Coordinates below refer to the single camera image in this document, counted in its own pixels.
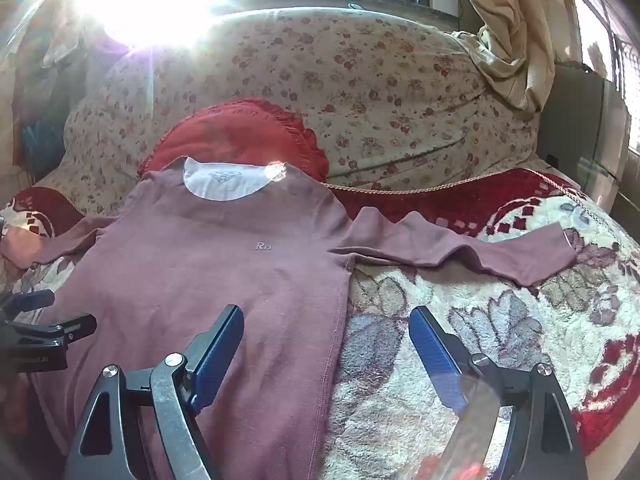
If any plush red floral blanket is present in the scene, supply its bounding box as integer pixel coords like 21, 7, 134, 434
0, 167, 640, 480

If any grey cabinet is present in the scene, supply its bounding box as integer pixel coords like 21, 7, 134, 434
536, 60, 635, 207

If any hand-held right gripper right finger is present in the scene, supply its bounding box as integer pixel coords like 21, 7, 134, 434
407, 306, 589, 480

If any floral beige quilt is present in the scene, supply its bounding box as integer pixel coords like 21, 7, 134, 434
37, 9, 543, 216

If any blue cloth bundle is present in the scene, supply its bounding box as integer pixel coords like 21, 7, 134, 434
21, 117, 67, 173

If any red frilled pillow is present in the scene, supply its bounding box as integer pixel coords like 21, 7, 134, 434
137, 97, 331, 185

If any beige curtain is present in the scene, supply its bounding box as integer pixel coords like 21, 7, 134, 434
452, 0, 583, 113

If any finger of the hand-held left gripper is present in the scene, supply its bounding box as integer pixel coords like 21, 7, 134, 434
0, 289, 56, 318
0, 312, 99, 356

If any mauve long-sleeved shirt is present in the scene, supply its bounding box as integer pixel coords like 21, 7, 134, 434
27, 156, 578, 480

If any barred side window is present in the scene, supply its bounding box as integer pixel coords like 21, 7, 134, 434
565, 0, 640, 161

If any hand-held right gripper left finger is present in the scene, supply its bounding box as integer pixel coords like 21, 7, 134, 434
64, 304, 246, 480

